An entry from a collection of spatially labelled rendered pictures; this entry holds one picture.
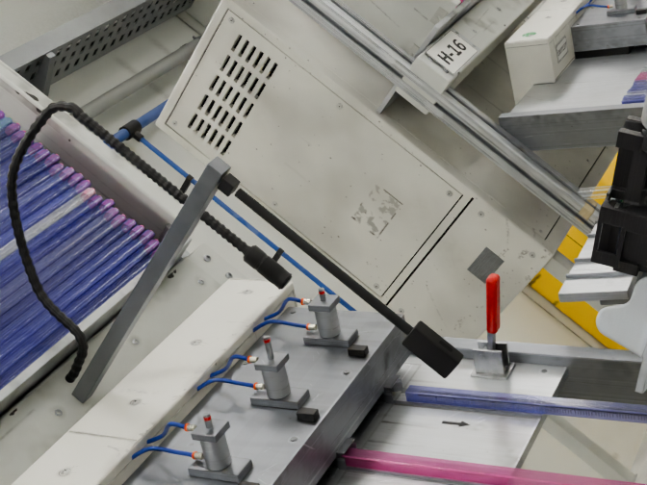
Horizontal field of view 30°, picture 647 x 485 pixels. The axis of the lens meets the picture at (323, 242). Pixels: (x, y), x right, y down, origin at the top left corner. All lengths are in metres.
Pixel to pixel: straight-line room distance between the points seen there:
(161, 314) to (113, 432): 0.23
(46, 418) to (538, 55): 1.24
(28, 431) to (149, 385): 0.12
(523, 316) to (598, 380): 3.03
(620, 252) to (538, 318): 3.29
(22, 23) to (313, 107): 2.12
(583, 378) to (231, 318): 0.36
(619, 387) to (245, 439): 0.37
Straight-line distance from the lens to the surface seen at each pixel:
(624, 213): 0.99
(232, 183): 0.97
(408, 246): 2.15
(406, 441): 1.13
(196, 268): 1.36
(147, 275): 1.05
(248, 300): 1.26
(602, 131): 1.94
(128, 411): 1.12
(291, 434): 1.06
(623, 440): 4.15
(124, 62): 4.15
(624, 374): 1.20
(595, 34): 2.24
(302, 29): 2.16
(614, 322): 1.00
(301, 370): 1.16
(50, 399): 1.18
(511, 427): 1.13
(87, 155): 1.38
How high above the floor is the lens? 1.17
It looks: 4 degrees up
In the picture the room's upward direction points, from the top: 51 degrees counter-clockwise
